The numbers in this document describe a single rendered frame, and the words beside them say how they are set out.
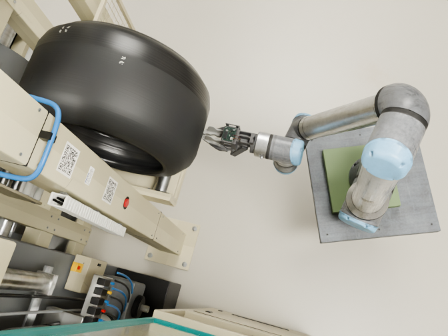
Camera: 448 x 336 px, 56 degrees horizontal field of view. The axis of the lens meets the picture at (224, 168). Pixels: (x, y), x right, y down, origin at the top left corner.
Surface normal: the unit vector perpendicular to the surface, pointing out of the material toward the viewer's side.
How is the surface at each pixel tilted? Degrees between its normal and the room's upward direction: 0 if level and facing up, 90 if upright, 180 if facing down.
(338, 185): 2
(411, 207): 0
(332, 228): 0
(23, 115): 90
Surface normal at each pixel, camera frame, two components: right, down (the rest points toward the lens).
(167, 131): 0.67, 0.26
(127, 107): 0.34, 0.11
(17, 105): 0.96, 0.22
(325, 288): -0.10, -0.31
